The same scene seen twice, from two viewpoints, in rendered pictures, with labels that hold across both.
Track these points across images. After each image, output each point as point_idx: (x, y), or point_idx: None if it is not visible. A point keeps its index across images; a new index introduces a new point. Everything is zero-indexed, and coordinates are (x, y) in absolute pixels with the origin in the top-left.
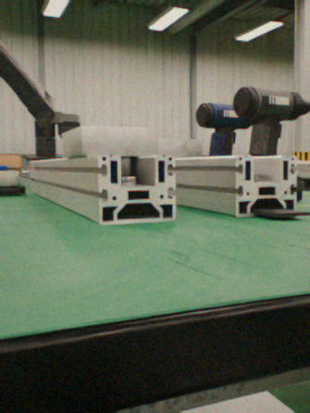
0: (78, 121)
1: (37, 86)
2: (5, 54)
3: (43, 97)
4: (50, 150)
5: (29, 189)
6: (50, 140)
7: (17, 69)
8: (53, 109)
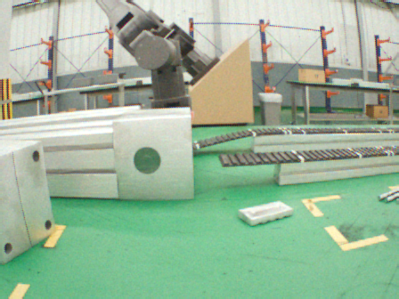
0: (132, 43)
1: (116, 12)
2: (95, 0)
3: (114, 24)
4: (152, 90)
5: (221, 147)
6: (151, 74)
7: (101, 7)
8: (118, 36)
